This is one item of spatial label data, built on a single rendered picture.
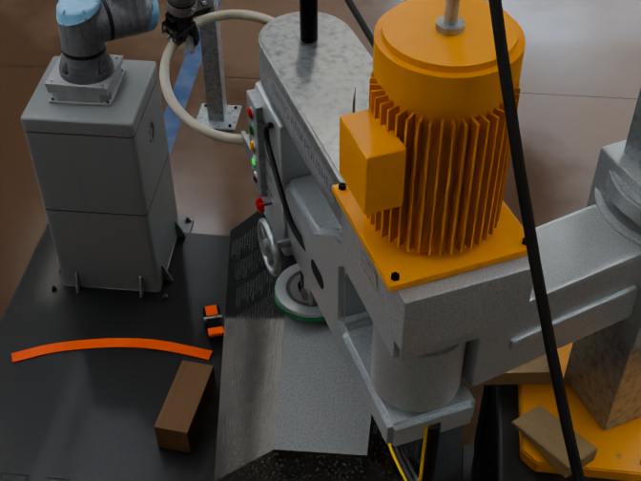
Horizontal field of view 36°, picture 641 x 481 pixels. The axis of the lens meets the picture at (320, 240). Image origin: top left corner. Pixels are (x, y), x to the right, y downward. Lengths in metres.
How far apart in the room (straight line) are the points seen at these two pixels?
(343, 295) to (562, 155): 2.73
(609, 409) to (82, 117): 2.00
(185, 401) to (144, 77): 1.17
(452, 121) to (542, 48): 3.98
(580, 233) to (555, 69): 3.22
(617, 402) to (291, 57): 1.17
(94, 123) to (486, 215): 2.06
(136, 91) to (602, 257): 2.01
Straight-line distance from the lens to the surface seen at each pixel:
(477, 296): 1.71
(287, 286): 2.80
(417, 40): 1.51
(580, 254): 2.11
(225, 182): 4.49
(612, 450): 2.64
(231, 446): 2.69
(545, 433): 2.60
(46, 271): 4.19
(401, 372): 1.96
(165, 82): 3.04
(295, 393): 2.62
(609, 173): 2.20
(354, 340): 2.18
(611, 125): 4.99
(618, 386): 2.53
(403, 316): 1.67
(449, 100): 1.48
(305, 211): 2.28
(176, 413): 3.45
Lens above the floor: 2.88
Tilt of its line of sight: 44 degrees down
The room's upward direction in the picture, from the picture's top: straight up
